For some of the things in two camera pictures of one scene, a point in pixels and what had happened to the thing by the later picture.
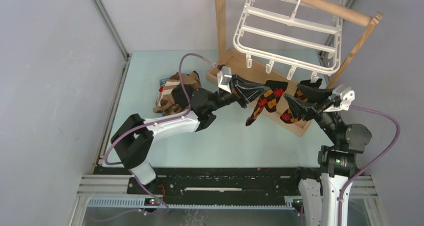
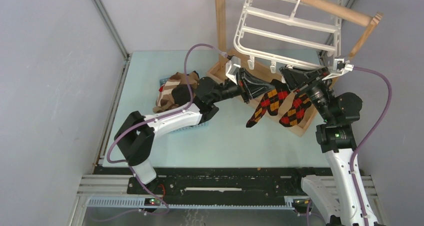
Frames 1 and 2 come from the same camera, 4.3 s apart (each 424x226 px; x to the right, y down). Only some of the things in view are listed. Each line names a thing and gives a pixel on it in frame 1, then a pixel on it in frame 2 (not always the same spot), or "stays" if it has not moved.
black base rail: x=181 y=182 stays
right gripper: x=317 y=95 -> x=295 y=78
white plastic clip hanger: x=295 y=26 stays
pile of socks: x=171 y=99 stays
